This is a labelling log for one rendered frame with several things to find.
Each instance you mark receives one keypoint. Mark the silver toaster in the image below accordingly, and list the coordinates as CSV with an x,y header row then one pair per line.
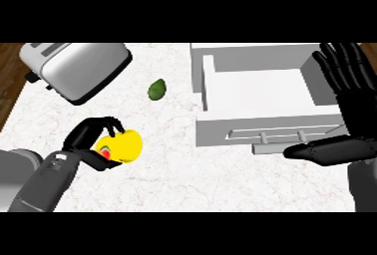
x,y
78,68

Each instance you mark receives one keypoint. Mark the white cabinet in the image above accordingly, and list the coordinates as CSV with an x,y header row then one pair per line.
x,y
249,56

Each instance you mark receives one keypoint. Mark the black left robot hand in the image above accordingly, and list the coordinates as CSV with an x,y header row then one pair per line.
x,y
84,132

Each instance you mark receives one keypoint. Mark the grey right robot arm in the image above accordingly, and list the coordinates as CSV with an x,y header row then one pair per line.
x,y
362,186

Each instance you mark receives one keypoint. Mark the yellow cup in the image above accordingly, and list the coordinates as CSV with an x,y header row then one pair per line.
x,y
121,146

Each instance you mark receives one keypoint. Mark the white drawer front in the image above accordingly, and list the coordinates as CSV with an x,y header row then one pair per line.
x,y
275,132

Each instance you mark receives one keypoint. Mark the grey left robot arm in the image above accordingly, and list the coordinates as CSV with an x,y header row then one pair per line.
x,y
38,181

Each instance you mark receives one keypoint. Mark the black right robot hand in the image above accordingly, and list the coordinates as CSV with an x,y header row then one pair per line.
x,y
353,99

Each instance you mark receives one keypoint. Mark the green avocado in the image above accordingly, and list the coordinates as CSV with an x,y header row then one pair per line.
x,y
156,89

